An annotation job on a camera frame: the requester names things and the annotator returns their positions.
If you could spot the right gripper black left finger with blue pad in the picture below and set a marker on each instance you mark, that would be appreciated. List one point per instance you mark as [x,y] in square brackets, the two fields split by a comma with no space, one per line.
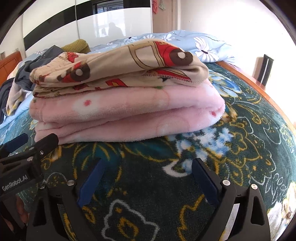
[45,222]

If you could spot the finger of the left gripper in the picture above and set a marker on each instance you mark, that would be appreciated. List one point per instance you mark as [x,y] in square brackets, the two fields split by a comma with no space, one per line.
[40,149]
[14,144]

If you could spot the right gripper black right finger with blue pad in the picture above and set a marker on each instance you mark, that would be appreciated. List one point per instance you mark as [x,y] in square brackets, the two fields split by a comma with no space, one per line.
[251,222]

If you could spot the beige car print garment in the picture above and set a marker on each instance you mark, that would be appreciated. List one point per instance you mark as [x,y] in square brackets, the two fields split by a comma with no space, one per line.
[144,63]

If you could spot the person's left hand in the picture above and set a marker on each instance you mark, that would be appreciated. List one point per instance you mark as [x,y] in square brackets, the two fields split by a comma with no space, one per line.
[23,214]

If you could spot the pale beige yellow garment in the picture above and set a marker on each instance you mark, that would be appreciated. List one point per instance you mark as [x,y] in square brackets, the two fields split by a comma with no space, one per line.
[15,97]

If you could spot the dark grey garment pile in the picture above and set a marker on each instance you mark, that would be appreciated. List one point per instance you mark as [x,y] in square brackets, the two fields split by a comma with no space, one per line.
[21,74]

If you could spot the orange wooden headboard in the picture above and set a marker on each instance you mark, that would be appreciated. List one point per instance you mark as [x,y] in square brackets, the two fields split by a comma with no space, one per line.
[8,64]

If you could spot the teal floral bed blanket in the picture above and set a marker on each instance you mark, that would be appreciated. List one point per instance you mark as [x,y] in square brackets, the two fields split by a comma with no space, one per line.
[148,188]

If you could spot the pink fleece folded blanket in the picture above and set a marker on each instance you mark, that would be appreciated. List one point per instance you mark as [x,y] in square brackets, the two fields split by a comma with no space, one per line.
[127,114]

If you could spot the olive yellow cloth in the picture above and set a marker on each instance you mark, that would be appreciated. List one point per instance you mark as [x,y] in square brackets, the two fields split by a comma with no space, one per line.
[78,46]

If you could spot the white black glossy wardrobe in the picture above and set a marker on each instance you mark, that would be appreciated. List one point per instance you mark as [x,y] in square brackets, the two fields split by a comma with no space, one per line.
[47,23]

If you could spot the black white standing object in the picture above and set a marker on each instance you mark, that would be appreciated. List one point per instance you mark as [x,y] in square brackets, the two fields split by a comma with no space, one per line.
[262,69]

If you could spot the light blue floral duvet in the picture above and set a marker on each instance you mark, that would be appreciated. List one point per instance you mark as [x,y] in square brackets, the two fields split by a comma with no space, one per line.
[205,47]

